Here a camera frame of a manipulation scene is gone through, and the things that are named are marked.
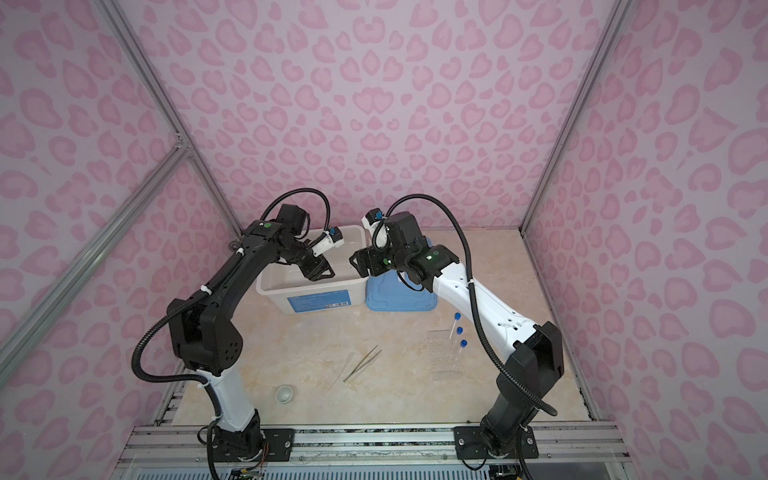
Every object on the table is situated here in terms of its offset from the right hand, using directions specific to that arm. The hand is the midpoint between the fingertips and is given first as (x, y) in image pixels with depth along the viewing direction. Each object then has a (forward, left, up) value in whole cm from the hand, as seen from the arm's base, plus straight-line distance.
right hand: (365, 251), depth 76 cm
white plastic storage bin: (0, +8, -18) cm, 20 cm away
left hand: (+5, +13, -10) cm, 17 cm away
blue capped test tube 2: (-14, -24, -14) cm, 31 cm away
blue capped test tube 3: (-18, -25, -15) cm, 34 cm away
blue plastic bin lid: (+6, -5, -28) cm, 29 cm away
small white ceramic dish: (-27, +22, -27) cm, 44 cm away
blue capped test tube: (-10, -24, -15) cm, 30 cm away
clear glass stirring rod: (-24, +10, -30) cm, 39 cm away
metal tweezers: (-19, +3, -29) cm, 35 cm away
